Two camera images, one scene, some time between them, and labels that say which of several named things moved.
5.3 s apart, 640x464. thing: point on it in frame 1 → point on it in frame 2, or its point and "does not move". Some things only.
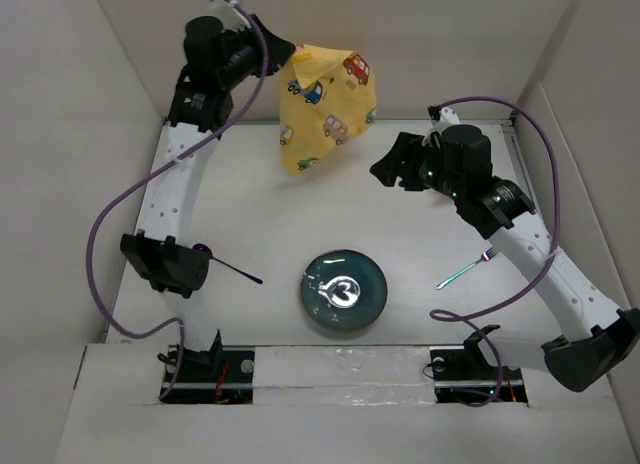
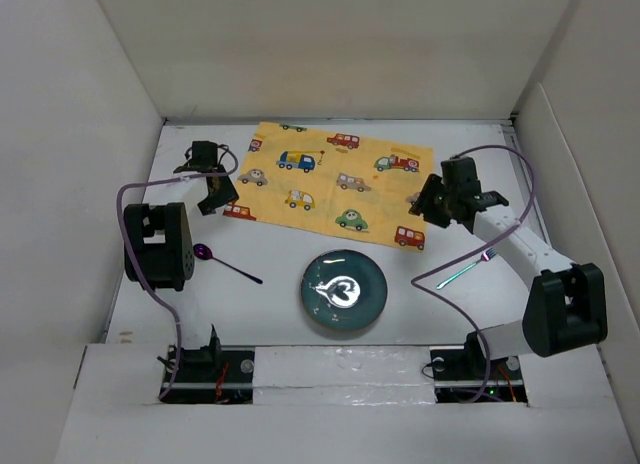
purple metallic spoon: (207, 251) does not move
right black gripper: (406, 149) → (424, 204)
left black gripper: (277, 51) → (227, 196)
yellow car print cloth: (328, 98) → (333, 179)
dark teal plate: (344, 290) does not move
